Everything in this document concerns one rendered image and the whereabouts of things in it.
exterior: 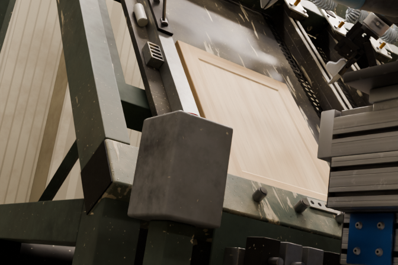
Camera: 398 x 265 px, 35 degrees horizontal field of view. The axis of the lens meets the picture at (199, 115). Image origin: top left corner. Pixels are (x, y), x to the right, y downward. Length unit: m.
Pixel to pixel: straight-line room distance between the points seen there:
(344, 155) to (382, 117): 0.10
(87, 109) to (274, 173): 0.52
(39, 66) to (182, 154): 3.58
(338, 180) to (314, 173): 0.67
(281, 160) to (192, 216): 0.69
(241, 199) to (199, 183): 0.34
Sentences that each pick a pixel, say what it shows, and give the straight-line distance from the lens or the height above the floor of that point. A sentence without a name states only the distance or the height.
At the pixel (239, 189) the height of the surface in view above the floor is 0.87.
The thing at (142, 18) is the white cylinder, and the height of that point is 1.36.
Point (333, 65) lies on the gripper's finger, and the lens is 2.04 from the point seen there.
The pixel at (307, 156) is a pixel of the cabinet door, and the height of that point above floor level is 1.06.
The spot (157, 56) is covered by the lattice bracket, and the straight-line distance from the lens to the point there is 1.69.
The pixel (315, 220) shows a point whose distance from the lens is 1.53.
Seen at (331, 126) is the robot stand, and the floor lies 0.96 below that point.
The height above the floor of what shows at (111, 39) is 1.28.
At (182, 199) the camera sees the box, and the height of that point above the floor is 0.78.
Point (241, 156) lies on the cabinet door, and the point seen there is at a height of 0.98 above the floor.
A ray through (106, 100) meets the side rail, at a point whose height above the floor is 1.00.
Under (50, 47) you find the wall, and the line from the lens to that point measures 4.65.
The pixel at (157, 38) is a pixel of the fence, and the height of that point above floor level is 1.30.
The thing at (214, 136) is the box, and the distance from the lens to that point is 1.08.
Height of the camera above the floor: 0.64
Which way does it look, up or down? 15 degrees up
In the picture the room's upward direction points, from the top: 9 degrees clockwise
